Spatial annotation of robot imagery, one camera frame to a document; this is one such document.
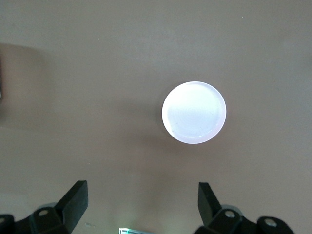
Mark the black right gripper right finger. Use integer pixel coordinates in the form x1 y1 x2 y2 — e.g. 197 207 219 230
196 182 299 234

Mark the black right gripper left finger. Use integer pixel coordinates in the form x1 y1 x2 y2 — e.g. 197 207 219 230
0 180 88 234

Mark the pink round plate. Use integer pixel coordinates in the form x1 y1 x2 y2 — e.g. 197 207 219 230
161 81 227 145

